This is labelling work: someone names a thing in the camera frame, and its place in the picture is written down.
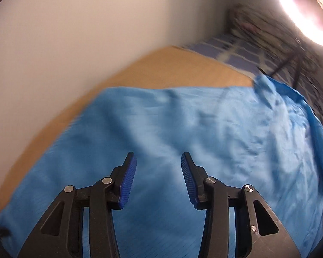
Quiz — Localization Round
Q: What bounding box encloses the blue patterned bed sheet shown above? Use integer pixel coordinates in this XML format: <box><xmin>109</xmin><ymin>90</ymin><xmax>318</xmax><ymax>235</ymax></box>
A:
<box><xmin>182</xmin><ymin>32</ymin><xmax>323</xmax><ymax>137</ymax></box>

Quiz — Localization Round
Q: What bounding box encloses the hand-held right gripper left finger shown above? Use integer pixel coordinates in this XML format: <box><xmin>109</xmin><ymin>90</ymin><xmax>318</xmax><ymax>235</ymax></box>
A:
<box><xmin>17</xmin><ymin>152</ymin><xmax>137</xmax><ymax>258</ymax></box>

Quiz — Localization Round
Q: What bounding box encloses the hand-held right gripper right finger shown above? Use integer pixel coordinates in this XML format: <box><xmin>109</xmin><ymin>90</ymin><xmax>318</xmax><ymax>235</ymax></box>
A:
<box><xmin>181</xmin><ymin>152</ymin><xmax>302</xmax><ymax>258</ymax></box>

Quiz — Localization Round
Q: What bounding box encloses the light blue work coat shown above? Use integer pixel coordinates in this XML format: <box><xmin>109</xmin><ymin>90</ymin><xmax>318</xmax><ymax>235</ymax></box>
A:
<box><xmin>0</xmin><ymin>75</ymin><xmax>323</xmax><ymax>258</ymax></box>

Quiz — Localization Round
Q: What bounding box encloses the white ring light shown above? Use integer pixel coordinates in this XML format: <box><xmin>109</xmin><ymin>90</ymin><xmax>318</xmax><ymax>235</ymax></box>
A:
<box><xmin>272</xmin><ymin>0</ymin><xmax>323</xmax><ymax>47</ymax></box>

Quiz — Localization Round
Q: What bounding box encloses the black tripod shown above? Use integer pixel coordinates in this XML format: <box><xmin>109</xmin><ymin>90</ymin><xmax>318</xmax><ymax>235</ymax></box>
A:
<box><xmin>258</xmin><ymin>39</ymin><xmax>314</xmax><ymax>89</ymax></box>

